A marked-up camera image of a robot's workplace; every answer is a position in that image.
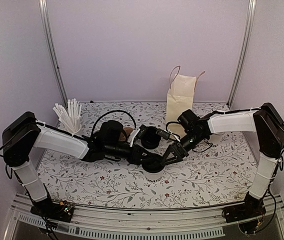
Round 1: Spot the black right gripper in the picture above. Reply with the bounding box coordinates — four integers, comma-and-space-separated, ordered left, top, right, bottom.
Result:
160, 132, 205, 168

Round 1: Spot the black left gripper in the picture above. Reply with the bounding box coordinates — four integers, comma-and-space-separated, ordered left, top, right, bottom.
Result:
105, 143, 156, 167

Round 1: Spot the black plastic cup lid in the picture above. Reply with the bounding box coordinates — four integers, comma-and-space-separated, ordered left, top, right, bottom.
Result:
142, 156, 164, 173

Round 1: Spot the white paper coffee cup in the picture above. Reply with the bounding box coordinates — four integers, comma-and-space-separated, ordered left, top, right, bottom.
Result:
144, 171, 163, 183

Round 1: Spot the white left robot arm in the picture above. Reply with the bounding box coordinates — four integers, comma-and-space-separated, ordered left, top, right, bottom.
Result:
0, 111, 163, 217

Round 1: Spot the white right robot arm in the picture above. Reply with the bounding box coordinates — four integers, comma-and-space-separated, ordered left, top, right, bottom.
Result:
160, 102, 284, 218

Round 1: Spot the stack of black lids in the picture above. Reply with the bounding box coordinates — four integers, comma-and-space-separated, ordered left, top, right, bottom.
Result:
141, 126, 161, 150

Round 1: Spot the brown cardboard cup carrier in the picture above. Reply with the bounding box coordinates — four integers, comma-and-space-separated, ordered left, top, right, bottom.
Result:
119, 127, 134, 142

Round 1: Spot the stack of white paper cups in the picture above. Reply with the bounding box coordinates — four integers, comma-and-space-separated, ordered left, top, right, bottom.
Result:
204, 138, 219, 149

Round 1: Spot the floral patterned table mat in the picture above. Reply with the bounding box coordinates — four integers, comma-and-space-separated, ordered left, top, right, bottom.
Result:
31, 101, 262, 210

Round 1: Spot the cream paper bag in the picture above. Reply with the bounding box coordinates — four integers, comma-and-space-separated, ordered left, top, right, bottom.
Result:
166, 65, 205, 124

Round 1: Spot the cup of white straws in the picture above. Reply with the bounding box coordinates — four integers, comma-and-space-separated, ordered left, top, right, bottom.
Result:
53, 98, 82, 135

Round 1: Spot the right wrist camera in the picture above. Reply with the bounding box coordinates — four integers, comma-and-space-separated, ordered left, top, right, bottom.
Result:
155, 129, 180, 142

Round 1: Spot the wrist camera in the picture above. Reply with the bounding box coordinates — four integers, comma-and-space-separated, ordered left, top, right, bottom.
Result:
155, 129, 180, 142
127, 125, 147, 147

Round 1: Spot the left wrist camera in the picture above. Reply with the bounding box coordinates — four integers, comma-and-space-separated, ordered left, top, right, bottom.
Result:
127, 125, 147, 147

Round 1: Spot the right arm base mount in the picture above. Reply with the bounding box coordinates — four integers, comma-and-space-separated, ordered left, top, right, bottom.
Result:
222, 196, 266, 235

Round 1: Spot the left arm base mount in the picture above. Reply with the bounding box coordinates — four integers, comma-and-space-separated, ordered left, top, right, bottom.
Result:
30, 198, 74, 223

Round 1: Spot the metal front rail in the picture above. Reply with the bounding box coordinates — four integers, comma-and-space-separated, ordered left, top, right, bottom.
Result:
3, 194, 284, 240

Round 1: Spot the right aluminium frame post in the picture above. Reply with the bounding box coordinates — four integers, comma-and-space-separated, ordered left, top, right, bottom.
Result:
227, 0, 257, 108

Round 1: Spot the aluminium frame post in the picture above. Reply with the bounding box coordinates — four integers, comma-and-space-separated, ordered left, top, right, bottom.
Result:
227, 0, 257, 108
38, 0, 67, 106

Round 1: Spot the left aluminium frame post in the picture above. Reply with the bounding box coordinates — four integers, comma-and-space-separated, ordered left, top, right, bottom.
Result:
38, 0, 67, 106

